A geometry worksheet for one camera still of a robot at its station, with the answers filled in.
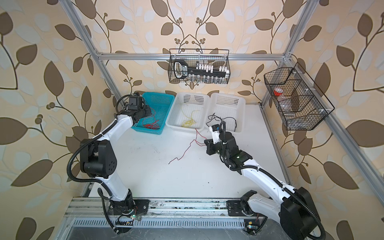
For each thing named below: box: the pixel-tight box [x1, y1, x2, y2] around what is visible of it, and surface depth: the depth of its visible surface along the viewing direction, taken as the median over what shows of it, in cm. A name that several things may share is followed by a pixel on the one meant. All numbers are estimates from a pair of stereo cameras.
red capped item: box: [273, 87, 284, 96], surface depth 84 cm
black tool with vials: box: [173, 59, 230, 82], surface depth 86 cm
